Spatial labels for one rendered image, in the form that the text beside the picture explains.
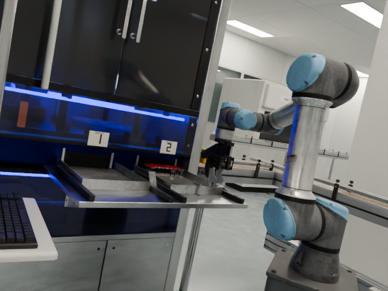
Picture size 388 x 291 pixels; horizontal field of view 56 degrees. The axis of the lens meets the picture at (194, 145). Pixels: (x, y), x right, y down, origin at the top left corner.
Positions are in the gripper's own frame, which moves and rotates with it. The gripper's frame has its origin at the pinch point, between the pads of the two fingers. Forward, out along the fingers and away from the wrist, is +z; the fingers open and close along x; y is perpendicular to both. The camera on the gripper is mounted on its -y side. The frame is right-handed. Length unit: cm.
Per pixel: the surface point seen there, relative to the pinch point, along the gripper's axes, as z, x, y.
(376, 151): -27, 143, -11
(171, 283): 59, 10, -26
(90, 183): 2, -51, -1
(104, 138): -10.3, -38.7, -26.7
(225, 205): 4.4, -1.4, 13.2
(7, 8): -42, -86, 28
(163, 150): -8.4, -9.7, -26.7
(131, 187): 2.6, -35.4, -0.7
